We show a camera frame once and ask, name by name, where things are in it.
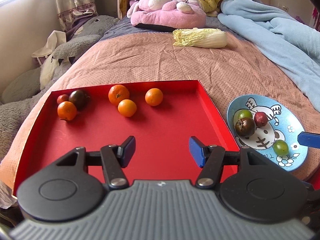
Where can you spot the small red tomato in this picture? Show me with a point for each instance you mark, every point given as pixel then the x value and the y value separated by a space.
pixel 62 98

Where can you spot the blue cartoon tiger plate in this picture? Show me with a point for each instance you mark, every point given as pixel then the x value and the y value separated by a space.
pixel 282 125

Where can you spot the floral beige curtain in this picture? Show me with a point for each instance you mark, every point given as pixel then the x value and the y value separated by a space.
pixel 70 12

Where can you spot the dark purple tomato back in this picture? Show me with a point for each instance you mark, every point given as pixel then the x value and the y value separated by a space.
pixel 78 98

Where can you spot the dark purple tomato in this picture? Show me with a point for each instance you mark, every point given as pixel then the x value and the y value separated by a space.
pixel 245 127
pixel 78 98

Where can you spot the green tomato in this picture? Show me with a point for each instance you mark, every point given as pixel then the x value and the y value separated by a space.
pixel 244 113
pixel 280 148

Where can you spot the red shallow tray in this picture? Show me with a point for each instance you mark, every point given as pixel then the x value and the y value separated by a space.
pixel 162 132

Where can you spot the light blue blanket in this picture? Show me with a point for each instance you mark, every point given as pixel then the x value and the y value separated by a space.
pixel 291 45

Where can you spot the white tote bag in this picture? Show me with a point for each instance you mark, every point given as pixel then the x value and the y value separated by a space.
pixel 55 39

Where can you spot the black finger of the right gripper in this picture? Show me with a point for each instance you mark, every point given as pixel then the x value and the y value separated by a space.
pixel 309 139

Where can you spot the pink plush bunny pillow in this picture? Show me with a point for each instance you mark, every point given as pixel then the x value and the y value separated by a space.
pixel 166 15

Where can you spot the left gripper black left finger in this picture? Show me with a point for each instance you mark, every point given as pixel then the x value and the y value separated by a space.
pixel 114 159

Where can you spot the large orange mandarin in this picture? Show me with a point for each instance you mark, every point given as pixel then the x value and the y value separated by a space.
pixel 117 93

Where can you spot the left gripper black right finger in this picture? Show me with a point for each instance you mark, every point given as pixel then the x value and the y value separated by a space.
pixel 210 159

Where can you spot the grey shark plush toy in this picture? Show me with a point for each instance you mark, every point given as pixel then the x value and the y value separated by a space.
pixel 19 98

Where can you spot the napa cabbage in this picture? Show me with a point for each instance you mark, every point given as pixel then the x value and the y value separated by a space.
pixel 200 38

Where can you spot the wrinkled red fruit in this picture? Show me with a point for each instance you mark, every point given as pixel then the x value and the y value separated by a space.
pixel 260 119

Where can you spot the small yellow-orange mandarin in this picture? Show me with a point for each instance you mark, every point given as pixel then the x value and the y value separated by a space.
pixel 127 108

